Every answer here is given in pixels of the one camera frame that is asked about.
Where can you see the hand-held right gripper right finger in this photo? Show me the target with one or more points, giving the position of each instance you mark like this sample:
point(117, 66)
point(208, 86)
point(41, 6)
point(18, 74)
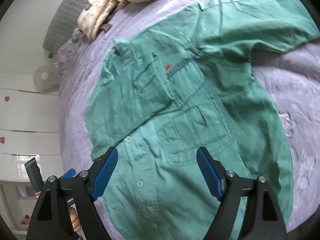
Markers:
point(208, 175)

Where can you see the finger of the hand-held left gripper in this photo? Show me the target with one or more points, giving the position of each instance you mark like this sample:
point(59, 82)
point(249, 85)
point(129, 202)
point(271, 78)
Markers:
point(68, 174)
point(33, 175)

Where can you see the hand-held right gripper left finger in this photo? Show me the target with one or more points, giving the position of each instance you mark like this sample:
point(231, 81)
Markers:
point(107, 173)

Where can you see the green button-up shirt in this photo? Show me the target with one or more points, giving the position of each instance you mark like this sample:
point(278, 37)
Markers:
point(190, 110)

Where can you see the person's left hand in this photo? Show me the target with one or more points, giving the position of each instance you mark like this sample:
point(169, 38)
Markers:
point(75, 221)

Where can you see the white dresser with red decals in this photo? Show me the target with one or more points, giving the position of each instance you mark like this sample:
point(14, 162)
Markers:
point(27, 115)

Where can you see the white round fan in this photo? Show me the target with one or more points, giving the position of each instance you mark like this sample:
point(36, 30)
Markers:
point(45, 78)

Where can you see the purple fleece blanket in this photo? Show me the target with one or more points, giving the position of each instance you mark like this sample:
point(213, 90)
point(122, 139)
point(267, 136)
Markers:
point(287, 80)

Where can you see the beige patterned blanket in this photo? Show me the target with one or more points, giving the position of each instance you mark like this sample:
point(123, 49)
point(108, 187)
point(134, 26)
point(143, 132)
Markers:
point(100, 12)

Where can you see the grey quilted headboard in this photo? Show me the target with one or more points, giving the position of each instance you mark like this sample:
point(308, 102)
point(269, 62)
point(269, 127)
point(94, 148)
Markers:
point(67, 7)

